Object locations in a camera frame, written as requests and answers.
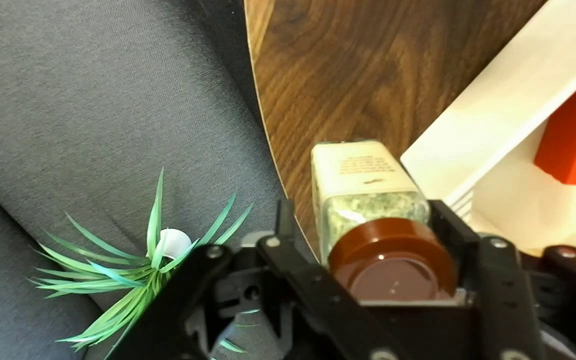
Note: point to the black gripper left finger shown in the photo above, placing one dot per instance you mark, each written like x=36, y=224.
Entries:
x=288, y=300

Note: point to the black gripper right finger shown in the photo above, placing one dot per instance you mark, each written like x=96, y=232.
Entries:
x=501, y=300

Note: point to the glass jar with brown lid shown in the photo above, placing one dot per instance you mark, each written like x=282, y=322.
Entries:
x=375, y=227

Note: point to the white plant pot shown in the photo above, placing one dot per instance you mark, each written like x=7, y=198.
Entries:
x=172, y=240

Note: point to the green spiky plant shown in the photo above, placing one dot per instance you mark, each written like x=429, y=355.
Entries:
x=128, y=275

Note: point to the white wooden box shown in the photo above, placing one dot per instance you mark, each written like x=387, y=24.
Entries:
x=501, y=132

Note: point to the dark grey sofa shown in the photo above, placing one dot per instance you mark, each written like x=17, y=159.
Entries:
x=68, y=121

